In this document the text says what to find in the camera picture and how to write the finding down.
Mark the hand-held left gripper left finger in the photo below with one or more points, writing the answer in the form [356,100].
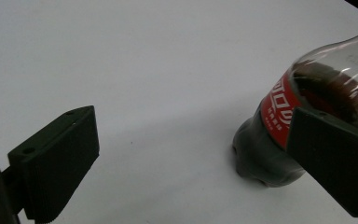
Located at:
[59,161]

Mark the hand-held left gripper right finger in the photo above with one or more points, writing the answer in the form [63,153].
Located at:
[332,155]

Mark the cola bottle with red label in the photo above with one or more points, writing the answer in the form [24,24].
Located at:
[261,146]

